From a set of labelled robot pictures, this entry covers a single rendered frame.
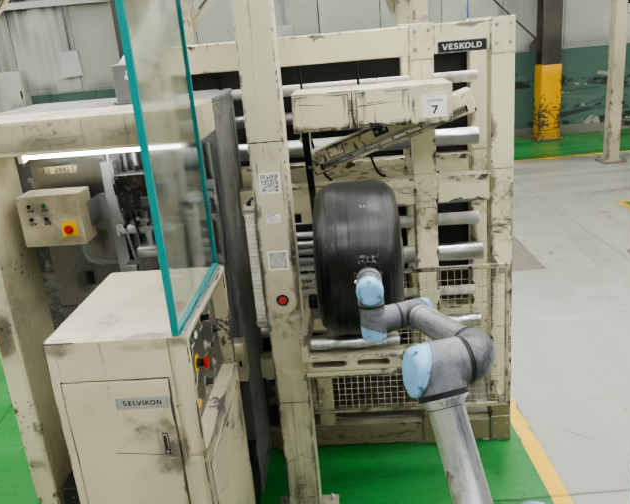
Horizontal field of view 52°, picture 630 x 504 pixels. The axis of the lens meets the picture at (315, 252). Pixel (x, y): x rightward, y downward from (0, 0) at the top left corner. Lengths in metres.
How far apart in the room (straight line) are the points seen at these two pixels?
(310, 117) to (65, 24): 9.52
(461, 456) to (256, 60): 1.41
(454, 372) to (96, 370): 0.96
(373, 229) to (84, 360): 0.99
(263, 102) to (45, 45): 9.82
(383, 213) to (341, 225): 0.15
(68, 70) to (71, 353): 10.07
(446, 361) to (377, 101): 1.27
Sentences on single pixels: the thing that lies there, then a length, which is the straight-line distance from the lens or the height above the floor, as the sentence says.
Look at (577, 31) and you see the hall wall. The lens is 12.09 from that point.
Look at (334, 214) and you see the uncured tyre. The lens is 2.23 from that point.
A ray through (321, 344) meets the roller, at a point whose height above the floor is 0.91.
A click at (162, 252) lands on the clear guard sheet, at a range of 1.70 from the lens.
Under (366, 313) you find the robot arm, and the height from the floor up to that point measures 1.23.
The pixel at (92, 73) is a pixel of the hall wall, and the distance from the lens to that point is 11.75.
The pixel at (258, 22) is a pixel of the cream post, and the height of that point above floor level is 2.05.
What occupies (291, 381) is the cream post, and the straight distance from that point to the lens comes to 2.61.
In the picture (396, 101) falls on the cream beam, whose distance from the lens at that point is 2.53.
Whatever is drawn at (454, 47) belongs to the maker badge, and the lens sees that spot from 2.85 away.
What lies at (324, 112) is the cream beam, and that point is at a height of 1.71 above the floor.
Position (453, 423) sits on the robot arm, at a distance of 1.53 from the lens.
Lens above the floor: 2.00
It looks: 19 degrees down
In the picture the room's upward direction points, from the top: 5 degrees counter-clockwise
